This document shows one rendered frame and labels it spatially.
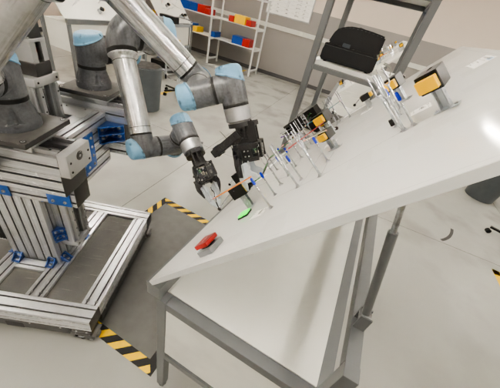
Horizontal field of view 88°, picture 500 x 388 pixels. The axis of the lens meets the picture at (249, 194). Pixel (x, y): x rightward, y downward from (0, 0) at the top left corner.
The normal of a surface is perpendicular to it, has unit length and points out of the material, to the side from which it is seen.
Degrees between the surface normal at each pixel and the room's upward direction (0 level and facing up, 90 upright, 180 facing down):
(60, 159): 90
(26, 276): 0
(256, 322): 0
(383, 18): 90
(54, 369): 0
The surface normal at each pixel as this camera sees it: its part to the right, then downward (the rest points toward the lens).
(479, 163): -0.57, -0.81
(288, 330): 0.21, -0.78
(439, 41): -0.39, 0.48
